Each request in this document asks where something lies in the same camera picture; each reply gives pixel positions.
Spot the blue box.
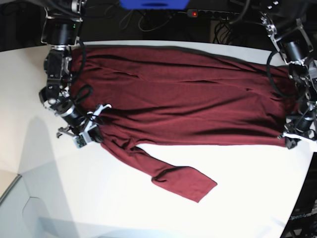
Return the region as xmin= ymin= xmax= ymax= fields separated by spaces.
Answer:
xmin=120 ymin=0 xmax=189 ymax=10

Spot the black power strip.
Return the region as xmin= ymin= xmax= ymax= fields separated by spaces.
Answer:
xmin=186 ymin=9 xmax=239 ymax=21

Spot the dark red t-shirt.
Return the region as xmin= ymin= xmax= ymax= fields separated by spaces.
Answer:
xmin=70 ymin=47 xmax=297 ymax=202

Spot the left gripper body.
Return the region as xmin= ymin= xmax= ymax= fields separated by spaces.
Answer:
xmin=277 ymin=113 xmax=317 ymax=150

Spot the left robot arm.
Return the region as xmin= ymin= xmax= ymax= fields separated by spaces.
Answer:
xmin=230 ymin=0 xmax=317 ymax=149

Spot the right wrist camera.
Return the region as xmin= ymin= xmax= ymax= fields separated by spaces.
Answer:
xmin=73 ymin=135 xmax=87 ymax=149

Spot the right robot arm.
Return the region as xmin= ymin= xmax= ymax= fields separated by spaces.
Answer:
xmin=39 ymin=0 xmax=111 ymax=148

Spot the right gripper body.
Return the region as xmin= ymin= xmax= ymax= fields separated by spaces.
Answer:
xmin=56 ymin=103 xmax=111 ymax=144

